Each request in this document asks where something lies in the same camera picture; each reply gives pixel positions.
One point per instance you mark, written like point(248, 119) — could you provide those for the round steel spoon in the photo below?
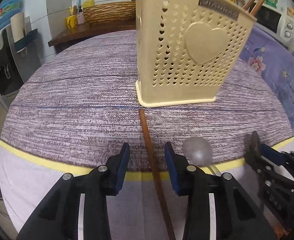
point(199, 151)

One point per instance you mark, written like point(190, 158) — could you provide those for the dark wooden counter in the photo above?
point(85, 31)

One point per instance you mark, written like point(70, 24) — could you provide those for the beige perforated utensil holder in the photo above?
point(186, 49)

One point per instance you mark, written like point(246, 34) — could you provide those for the brown wooden chopstick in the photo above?
point(156, 176)

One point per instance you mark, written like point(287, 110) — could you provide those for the white microwave oven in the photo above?
point(277, 24)

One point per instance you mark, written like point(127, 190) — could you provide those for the woven pattern basin sink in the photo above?
point(110, 12)

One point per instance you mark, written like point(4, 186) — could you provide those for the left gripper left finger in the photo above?
point(56, 216)

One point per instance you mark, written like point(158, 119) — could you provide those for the water dispenser machine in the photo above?
point(15, 68)

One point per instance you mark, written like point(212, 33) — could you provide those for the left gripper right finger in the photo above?
point(237, 215)

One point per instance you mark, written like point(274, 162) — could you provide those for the yellow soap dispenser bottle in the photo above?
point(88, 3)

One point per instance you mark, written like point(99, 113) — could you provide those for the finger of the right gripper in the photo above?
point(272, 155)
point(253, 154)

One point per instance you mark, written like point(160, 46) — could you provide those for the purple floral cloth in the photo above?
point(274, 64)

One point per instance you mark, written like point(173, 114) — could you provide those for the yellow mug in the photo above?
point(71, 21)

